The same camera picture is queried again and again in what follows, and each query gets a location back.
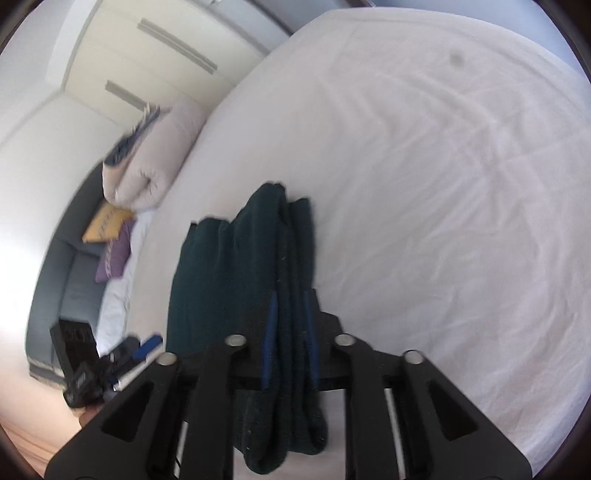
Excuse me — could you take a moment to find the cream wardrobe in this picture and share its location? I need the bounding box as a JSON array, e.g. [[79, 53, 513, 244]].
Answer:
[[65, 1, 264, 127]]

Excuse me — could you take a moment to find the light blue pillow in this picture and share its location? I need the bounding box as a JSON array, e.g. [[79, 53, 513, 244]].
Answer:
[[94, 210, 155, 355]]

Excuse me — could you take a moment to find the yellow cushion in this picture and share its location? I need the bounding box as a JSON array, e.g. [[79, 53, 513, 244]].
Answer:
[[82, 202, 134, 243]]

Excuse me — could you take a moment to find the purple cushion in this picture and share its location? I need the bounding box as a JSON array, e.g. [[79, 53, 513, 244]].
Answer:
[[95, 218, 135, 283]]

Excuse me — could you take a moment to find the folded beige duvet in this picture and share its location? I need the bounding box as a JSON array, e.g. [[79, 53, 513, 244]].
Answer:
[[102, 97, 207, 212]]

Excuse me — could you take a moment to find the blue patterned cloth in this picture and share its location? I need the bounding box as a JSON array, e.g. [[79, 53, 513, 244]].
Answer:
[[103, 104, 163, 167]]

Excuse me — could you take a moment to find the dark grey headboard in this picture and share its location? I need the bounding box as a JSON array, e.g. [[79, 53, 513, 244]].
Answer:
[[25, 165, 105, 388]]

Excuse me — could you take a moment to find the beige bed sheet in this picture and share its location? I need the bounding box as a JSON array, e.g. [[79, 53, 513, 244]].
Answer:
[[127, 8, 590, 471]]

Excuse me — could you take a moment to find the left hand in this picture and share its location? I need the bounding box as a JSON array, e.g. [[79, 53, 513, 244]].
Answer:
[[78, 404, 104, 428]]

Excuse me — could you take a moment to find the dark green garment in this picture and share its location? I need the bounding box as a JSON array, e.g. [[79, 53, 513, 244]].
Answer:
[[166, 183, 328, 475]]

